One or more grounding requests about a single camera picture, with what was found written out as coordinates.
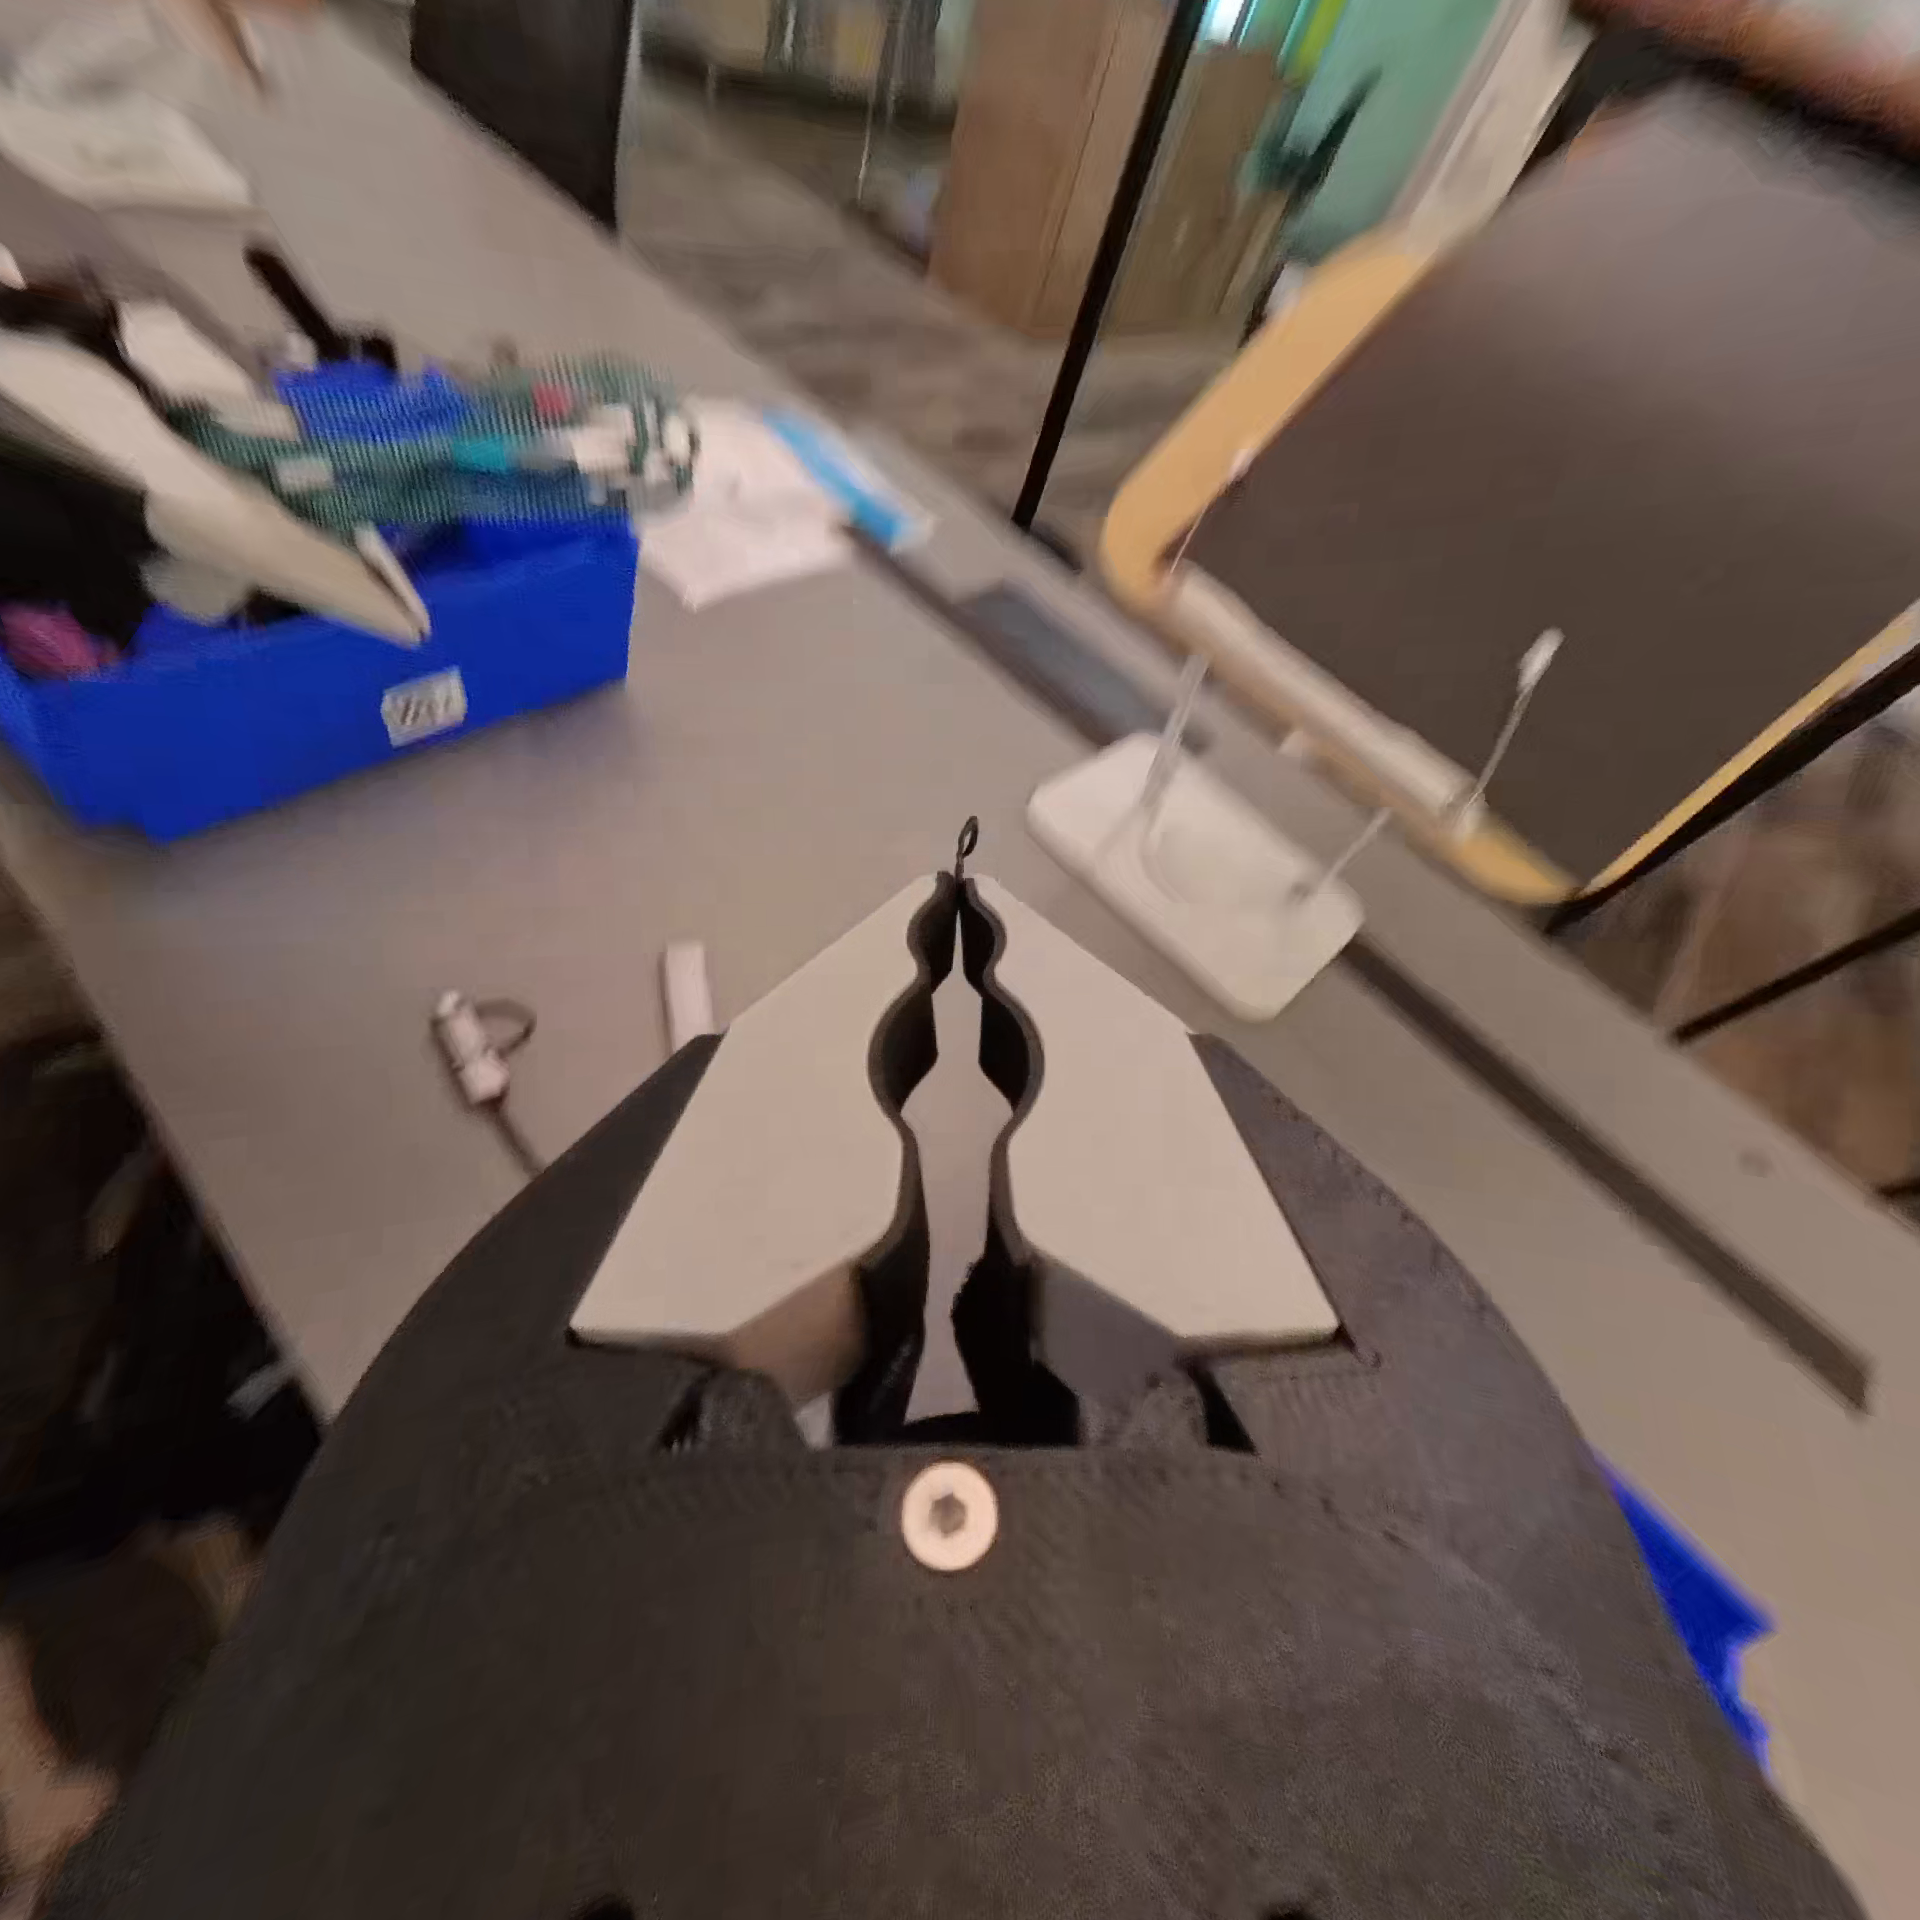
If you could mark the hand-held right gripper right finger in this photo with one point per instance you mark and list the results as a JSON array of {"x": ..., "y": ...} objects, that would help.
[{"x": 1155, "y": 1185}]

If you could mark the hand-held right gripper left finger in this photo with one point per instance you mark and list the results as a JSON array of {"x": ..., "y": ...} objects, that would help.
[{"x": 751, "y": 1185}]

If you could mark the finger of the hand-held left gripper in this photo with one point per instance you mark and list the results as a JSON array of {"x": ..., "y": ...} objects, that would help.
[
  {"x": 224, "y": 510},
  {"x": 194, "y": 369}
]

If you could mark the blue bin with marker label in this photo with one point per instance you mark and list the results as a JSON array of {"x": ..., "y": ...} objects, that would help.
[{"x": 300, "y": 704}]

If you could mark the grey usb hub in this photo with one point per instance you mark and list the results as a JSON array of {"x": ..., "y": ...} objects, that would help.
[{"x": 480, "y": 1051}]

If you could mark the black twist tie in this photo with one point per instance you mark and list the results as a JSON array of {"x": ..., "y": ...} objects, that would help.
[{"x": 963, "y": 848}]

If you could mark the person's left hand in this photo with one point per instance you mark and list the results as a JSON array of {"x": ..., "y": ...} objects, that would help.
[{"x": 68, "y": 540}]

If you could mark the black mesh chair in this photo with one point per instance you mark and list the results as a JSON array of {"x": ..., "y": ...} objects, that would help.
[{"x": 518, "y": 90}]

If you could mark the white printed paper sheet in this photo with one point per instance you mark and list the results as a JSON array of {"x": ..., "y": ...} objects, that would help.
[{"x": 751, "y": 525}]

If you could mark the blue and white leaflet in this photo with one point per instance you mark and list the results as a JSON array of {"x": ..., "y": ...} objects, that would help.
[{"x": 855, "y": 481}]

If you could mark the white base acrylic leg stand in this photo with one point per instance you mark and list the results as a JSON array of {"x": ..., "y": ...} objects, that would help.
[{"x": 1501, "y": 495}]

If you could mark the large cardboard box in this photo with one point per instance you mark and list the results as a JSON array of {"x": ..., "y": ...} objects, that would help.
[
  {"x": 1214, "y": 195},
  {"x": 1034, "y": 165}
]

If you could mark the black pillar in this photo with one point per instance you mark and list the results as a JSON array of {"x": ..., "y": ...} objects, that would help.
[{"x": 1111, "y": 271}]

